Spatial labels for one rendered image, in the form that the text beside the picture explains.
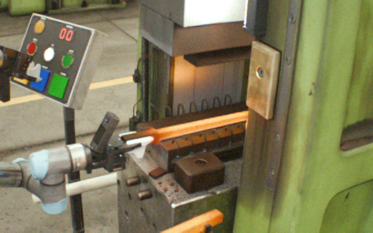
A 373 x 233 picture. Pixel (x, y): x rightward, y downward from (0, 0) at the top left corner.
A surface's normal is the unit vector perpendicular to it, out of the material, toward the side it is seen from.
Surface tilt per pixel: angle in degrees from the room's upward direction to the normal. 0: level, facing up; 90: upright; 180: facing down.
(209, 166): 0
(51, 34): 60
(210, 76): 90
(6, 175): 72
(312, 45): 90
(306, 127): 90
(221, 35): 90
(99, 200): 0
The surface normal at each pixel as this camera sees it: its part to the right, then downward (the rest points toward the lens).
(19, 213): 0.05, -0.89
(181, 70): 0.50, 0.42
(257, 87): -0.87, 0.18
